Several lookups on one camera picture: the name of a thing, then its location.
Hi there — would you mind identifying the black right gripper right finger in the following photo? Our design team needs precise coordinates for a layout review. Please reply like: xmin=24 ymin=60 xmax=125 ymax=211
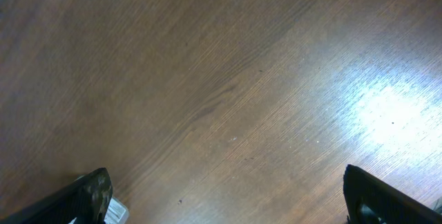
xmin=343 ymin=165 xmax=441 ymax=224

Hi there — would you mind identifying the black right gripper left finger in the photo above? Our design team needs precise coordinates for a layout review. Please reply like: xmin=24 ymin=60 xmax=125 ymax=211
xmin=1 ymin=167 xmax=113 ymax=224

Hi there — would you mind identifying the white label sticker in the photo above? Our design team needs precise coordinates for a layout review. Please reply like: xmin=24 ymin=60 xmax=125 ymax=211
xmin=98 ymin=197 xmax=129 ymax=224

